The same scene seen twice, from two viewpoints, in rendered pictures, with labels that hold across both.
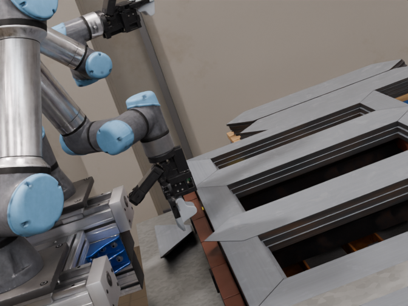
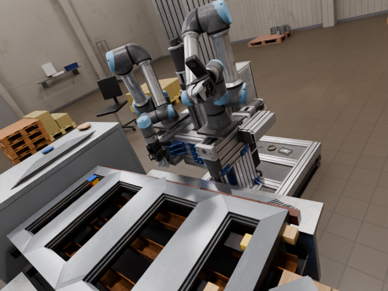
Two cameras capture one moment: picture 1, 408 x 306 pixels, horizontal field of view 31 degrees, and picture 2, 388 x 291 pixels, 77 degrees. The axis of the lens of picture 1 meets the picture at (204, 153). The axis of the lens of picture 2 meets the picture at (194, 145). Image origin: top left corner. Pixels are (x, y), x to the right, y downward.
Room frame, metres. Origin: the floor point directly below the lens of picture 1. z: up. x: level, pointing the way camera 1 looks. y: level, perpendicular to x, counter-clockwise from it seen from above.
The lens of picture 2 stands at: (2.89, -0.60, 1.69)
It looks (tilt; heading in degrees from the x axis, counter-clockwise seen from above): 28 degrees down; 139
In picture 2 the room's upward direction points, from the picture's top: 21 degrees counter-clockwise
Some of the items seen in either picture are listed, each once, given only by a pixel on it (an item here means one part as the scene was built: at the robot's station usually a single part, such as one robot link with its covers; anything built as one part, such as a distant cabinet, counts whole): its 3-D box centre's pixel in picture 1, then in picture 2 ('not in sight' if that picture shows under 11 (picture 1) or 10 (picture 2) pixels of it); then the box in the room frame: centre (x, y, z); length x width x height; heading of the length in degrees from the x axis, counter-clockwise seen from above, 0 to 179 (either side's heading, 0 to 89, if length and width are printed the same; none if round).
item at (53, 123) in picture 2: not in sight; (49, 121); (-4.58, 1.26, 0.35); 1.17 x 0.85 x 0.69; 176
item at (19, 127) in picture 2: not in sight; (26, 145); (-3.13, 0.25, 0.42); 1.16 x 0.80 x 0.83; 179
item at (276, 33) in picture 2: not in sight; (269, 35); (-0.87, 7.25, 0.17); 1.19 x 0.83 x 0.34; 176
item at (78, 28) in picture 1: (69, 35); (213, 71); (2.20, 0.26, 1.43); 0.11 x 0.08 x 0.09; 112
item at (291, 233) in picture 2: not in sight; (290, 234); (2.54, 0.01, 0.79); 0.06 x 0.05 x 0.04; 93
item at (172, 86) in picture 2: not in sight; (155, 94); (-1.83, 2.92, 0.23); 1.37 x 0.94 x 0.45; 177
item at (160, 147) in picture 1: (158, 144); (152, 138); (1.75, 0.10, 1.14); 0.08 x 0.08 x 0.05
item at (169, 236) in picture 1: (175, 234); (256, 205); (2.29, 0.18, 0.70); 0.39 x 0.12 x 0.04; 3
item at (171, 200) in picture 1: (171, 201); not in sight; (1.72, 0.12, 1.00); 0.05 x 0.02 x 0.09; 5
